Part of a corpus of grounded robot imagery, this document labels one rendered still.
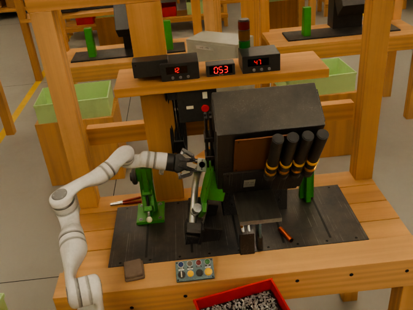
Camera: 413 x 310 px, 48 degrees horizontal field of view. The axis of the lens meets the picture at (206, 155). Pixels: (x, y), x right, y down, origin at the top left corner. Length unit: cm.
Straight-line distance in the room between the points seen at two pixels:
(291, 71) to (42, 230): 256
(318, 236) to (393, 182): 214
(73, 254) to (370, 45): 149
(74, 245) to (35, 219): 242
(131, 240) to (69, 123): 60
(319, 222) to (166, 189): 76
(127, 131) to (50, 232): 177
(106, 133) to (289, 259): 103
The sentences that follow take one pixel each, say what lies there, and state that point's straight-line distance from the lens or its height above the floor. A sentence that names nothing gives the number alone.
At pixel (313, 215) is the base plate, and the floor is 90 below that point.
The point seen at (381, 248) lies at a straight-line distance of 205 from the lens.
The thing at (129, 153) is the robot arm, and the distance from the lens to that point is 190.
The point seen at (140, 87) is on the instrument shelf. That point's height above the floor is 154.
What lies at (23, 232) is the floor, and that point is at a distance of 395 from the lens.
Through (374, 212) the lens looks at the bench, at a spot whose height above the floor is 88.
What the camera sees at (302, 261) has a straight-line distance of 194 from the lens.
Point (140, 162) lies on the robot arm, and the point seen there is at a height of 127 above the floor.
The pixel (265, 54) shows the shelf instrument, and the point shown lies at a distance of 196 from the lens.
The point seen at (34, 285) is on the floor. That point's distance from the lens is 344.
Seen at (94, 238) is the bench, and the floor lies 88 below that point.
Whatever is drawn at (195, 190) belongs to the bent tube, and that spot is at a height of 108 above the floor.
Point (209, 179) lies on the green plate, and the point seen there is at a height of 122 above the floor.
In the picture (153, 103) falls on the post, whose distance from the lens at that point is 209.
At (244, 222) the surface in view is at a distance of 176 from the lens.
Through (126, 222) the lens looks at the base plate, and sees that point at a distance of 222.
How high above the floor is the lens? 222
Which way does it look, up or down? 30 degrees down
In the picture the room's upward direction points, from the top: 5 degrees counter-clockwise
